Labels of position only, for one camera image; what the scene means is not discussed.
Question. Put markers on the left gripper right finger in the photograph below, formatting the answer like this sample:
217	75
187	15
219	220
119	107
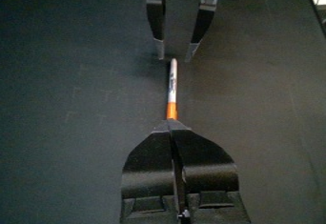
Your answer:
207	167

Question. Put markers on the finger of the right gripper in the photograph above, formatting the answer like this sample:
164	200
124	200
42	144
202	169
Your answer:
156	18
203	21

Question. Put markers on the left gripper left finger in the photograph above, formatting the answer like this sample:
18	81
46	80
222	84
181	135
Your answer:
148	167

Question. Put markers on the grey marker pen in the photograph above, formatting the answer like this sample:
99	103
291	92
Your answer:
173	85

